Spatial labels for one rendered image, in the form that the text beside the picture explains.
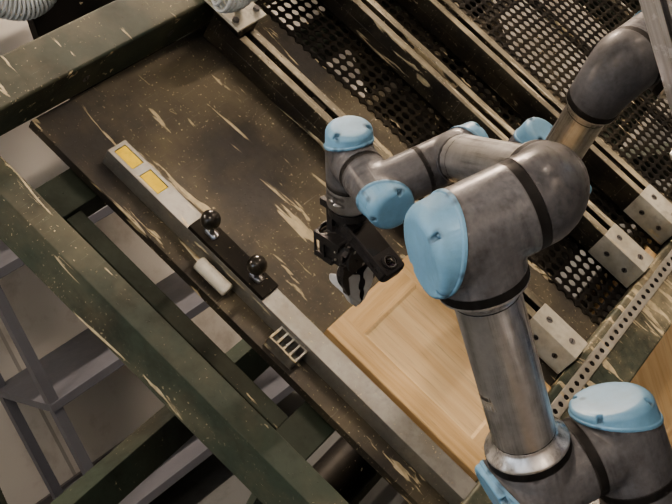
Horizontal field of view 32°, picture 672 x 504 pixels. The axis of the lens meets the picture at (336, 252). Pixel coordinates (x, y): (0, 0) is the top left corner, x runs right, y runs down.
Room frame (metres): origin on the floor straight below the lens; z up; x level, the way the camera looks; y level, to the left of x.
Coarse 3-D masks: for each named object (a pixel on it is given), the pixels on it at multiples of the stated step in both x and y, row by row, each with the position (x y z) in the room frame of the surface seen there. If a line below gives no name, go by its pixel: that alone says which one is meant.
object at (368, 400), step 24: (120, 144) 2.28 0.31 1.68; (120, 168) 2.25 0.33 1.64; (144, 168) 2.26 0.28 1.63; (144, 192) 2.23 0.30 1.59; (168, 192) 2.23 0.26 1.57; (168, 216) 2.20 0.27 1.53; (192, 216) 2.20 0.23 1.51; (192, 240) 2.18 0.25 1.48; (216, 264) 2.15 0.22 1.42; (240, 288) 2.12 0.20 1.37; (264, 312) 2.10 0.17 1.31; (288, 312) 2.09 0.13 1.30; (312, 336) 2.07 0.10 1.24; (312, 360) 2.05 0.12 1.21; (336, 360) 2.04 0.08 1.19; (336, 384) 2.02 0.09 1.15; (360, 384) 2.01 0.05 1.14; (360, 408) 2.00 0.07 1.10; (384, 408) 1.99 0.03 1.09; (384, 432) 1.97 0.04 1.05; (408, 432) 1.96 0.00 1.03; (408, 456) 1.95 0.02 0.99; (432, 456) 1.94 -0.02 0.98; (432, 480) 1.92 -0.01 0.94; (456, 480) 1.91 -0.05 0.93
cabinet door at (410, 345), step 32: (384, 288) 2.24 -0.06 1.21; (416, 288) 2.27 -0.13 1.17; (352, 320) 2.15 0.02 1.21; (384, 320) 2.18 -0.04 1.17; (416, 320) 2.20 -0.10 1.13; (448, 320) 2.23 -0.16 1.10; (352, 352) 2.09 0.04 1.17; (384, 352) 2.12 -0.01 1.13; (416, 352) 2.14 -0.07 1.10; (448, 352) 2.17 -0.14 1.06; (384, 384) 2.06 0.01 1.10; (416, 384) 2.08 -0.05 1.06; (448, 384) 2.10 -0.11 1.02; (416, 416) 2.02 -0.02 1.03; (448, 416) 2.04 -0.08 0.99; (480, 416) 2.07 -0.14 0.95; (448, 448) 1.99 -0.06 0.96; (480, 448) 2.01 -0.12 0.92
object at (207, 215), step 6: (210, 210) 2.08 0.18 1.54; (204, 216) 2.07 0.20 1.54; (210, 216) 2.07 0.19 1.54; (216, 216) 2.07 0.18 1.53; (204, 222) 2.07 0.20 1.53; (210, 222) 2.06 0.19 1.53; (216, 222) 2.07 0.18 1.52; (210, 228) 2.07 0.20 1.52; (210, 234) 2.16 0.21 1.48; (216, 234) 2.16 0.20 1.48
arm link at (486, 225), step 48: (432, 192) 1.31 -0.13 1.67; (480, 192) 1.27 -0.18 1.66; (528, 192) 1.26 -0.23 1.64; (432, 240) 1.24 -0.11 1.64; (480, 240) 1.23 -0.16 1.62; (528, 240) 1.25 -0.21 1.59; (432, 288) 1.27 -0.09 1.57; (480, 288) 1.25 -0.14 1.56; (480, 336) 1.29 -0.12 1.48; (528, 336) 1.30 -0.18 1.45; (480, 384) 1.33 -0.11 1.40; (528, 384) 1.30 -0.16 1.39; (528, 432) 1.32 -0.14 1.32; (480, 480) 1.40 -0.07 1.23; (528, 480) 1.32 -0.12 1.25; (576, 480) 1.34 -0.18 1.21
